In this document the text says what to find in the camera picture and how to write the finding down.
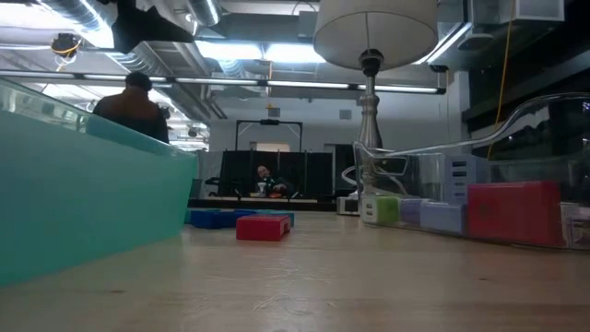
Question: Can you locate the teal box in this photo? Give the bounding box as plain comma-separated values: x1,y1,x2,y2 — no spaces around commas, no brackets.
255,209,296,228

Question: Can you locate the red box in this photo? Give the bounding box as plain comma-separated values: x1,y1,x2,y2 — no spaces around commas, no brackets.
235,214,292,243

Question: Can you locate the green and white wall charger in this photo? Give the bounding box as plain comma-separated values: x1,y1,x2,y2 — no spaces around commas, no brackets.
360,195,401,227

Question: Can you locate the purple and white wall charger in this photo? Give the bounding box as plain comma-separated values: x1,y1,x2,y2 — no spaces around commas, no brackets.
398,197,432,226

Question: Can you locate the red wall charger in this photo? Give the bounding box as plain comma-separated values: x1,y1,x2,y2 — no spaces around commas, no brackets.
466,180,566,248

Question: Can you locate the person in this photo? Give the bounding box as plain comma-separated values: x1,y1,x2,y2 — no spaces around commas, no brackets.
254,164,290,198
91,71,171,145

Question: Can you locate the black partition screen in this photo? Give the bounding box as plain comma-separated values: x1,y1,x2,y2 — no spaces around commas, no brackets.
217,149,336,198

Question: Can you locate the ceiling light strip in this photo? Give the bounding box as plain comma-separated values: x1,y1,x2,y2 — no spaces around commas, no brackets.
0,68,447,96

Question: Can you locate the dark background workbench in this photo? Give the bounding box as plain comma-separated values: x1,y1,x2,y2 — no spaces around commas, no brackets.
187,196,337,213

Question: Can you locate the blue flat case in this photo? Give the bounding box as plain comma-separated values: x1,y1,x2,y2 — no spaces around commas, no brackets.
187,207,257,231

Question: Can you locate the silver table lamp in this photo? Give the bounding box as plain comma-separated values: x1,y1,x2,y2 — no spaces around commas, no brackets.
313,0,439,217

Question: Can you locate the white multiport charger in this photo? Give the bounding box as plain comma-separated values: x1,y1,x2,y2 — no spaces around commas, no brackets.
443,154,492,205

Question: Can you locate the teal translucent plastic bin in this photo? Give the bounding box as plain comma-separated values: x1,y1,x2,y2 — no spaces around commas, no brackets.
0,76,199,288

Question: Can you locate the clear plastic bin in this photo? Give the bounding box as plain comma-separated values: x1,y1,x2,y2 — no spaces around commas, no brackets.
352,91,590,253

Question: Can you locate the black gantry frame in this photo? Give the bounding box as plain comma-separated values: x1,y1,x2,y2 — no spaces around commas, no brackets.
234,118,304,153

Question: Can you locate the silver ventilation duct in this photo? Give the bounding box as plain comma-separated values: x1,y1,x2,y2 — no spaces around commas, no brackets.
27,0,222,125

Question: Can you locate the yellow hanging cable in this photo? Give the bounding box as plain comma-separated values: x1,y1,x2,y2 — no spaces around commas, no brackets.
486,0,517,160

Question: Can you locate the black ceiling camera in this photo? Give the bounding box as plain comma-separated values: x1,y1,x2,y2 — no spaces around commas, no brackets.
49,31,84,60

